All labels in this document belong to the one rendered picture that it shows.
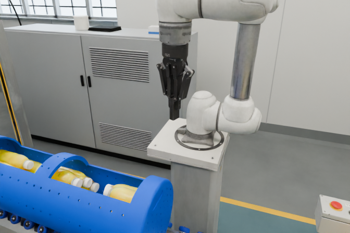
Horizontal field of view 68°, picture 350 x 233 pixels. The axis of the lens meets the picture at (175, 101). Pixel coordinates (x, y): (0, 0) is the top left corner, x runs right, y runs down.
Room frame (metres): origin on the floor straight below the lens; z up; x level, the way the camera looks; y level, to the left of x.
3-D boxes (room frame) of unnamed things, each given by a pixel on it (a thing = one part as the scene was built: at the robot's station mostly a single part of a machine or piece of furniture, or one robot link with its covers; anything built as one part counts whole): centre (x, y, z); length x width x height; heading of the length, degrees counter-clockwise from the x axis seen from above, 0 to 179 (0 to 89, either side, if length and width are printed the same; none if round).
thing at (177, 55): (0.73, 0.00, 1.66); 0.08 x 0.07 x 0.09; 49
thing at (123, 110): (2.88, 0.86, 0.72); 2.15 x 0.54 x 1.45; 70
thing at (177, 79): (0.73, -0.01, 1.59); 0.04 x 0.01 x 0.11; 139
